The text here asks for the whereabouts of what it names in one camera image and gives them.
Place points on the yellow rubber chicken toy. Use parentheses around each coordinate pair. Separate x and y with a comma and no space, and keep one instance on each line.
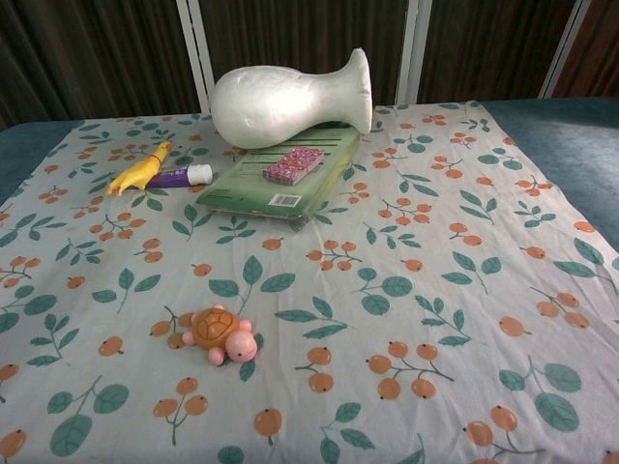
(138,171)

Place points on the dark pleated curtain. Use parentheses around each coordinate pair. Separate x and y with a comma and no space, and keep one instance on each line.
(300,34)

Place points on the pink turtle toy brown shell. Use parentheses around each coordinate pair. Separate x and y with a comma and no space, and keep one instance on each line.
(218,331)

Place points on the white metal frame post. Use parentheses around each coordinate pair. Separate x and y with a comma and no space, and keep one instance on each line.
(563,48)
(196,53)
(411,48)

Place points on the green book in plastic wrap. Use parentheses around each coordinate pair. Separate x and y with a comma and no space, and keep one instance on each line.
(251,186)

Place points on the small pink patterned box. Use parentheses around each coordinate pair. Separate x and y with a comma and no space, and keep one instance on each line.
(292,165)

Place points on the white tablecloth orange fruit print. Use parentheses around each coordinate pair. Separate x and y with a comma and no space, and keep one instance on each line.
(435,290)

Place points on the purple glue stick white cap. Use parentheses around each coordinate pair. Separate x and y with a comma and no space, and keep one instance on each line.
(186,176)

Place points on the white foam mannequin head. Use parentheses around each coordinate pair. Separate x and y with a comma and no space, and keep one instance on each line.
(271,104)

